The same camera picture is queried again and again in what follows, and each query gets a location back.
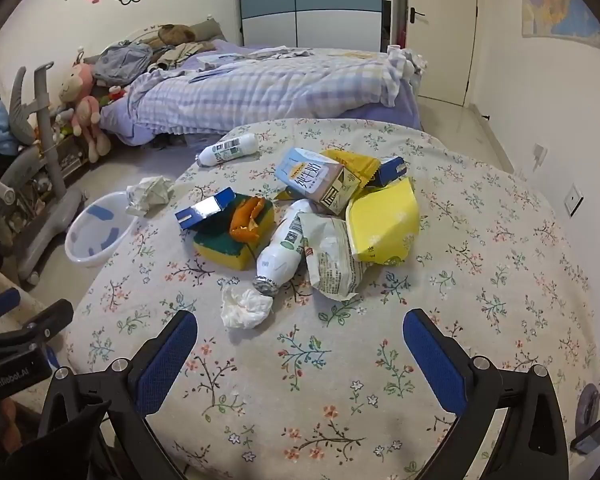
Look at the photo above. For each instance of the white blue wardrobe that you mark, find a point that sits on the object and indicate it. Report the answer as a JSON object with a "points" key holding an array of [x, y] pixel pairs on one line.
{"points": [[310, 0]]}

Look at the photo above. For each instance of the white door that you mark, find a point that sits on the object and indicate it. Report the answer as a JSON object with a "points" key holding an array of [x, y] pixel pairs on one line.
{"points": [[445, 35]]}

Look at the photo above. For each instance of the orange peel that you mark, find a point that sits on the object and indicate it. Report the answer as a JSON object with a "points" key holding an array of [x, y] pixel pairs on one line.
{"points": [[245, 220]]}

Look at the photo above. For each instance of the wall map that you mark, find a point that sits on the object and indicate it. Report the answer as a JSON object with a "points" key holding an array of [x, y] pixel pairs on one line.
{"points": [[560, 5]]}

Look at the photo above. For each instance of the pink plush monkey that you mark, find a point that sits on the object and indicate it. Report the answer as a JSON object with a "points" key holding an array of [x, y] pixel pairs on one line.
{"points": [[82, 105]]}

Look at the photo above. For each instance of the white bottle with barcode label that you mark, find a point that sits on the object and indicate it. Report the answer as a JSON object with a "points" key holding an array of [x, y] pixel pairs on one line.
{"points": [[227, 149]]}

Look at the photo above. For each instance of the brown teddy bear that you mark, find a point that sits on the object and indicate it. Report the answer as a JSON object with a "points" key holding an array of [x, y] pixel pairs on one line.
{"points": [[175, 35]]}

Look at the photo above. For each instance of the yellow green sponge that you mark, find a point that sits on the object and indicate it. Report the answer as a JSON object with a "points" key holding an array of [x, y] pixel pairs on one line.
{"points": [[225, 252]]}

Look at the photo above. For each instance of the small blue cardboard box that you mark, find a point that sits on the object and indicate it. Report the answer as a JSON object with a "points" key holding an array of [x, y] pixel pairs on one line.
{"points": [[392, 170]]}

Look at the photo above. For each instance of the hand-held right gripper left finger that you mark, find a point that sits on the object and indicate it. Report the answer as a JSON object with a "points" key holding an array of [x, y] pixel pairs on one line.
{"points": [[167, 360]]}

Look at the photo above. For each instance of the floral tablecloth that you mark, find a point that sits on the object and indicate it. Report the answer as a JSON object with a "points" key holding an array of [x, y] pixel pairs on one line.
{"points": [[480, 270]]}

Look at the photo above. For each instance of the white plastic basin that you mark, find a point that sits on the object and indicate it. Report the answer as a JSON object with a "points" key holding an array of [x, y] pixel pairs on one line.
{"points": [[92, 240]]}

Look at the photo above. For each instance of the grey pillow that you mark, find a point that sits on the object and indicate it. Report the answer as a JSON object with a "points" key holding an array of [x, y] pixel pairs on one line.
{"points": [[210, 29]]}

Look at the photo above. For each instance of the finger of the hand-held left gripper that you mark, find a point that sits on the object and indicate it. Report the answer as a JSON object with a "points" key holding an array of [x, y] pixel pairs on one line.
{"points": [[0, 305], [45, 320]]}

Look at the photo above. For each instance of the white tissue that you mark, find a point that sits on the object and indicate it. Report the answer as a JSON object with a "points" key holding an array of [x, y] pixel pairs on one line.
{"points": [[245, 307]]}

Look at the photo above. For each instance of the blue milk carton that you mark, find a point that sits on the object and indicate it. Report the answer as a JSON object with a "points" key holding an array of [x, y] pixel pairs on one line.
{"points": [[310, 177]]}

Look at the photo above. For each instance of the blue white cardboard box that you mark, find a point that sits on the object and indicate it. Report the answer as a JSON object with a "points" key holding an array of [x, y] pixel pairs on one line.
{"points": [[205, 210]]}

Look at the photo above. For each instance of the red green plush toy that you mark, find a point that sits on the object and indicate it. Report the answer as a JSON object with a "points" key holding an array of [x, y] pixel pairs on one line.
{"points": [[115, 92]]}

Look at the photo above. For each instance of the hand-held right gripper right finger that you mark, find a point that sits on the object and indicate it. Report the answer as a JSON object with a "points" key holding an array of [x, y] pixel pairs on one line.
{"points": [[435, 360]]}

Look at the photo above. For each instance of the yellow zigzag-edged snack wrapper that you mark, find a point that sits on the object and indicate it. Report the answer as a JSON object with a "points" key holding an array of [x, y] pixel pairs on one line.
{"points": [[355, 162]]}

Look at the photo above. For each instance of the white snack bag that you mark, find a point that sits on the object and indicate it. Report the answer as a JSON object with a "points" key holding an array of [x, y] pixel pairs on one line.
{"points": [[330, 260]]}

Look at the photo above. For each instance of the blue grey clothes pile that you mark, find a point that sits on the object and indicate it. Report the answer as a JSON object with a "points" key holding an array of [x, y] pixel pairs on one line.
{"points": [[122, 60]]}

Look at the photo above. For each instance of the white paper ball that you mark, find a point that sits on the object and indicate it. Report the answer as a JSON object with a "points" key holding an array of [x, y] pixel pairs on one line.
{"points": [[147, 195]]}

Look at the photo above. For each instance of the purple checked blanket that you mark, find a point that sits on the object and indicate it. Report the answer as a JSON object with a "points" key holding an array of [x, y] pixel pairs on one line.
{"points": [[260, 90]]}

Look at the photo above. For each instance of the white wall socket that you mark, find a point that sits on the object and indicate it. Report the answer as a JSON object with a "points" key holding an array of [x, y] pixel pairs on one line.
{"points": [[574, 200], [538, 153]]}

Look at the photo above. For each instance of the yellow plastic package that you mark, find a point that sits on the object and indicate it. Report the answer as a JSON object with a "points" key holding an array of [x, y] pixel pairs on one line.
{"points": [[382, 222]]}

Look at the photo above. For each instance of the white bottle with green label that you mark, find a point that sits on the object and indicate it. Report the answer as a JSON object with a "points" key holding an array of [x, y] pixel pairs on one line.
{"points": [[282, 250]]}

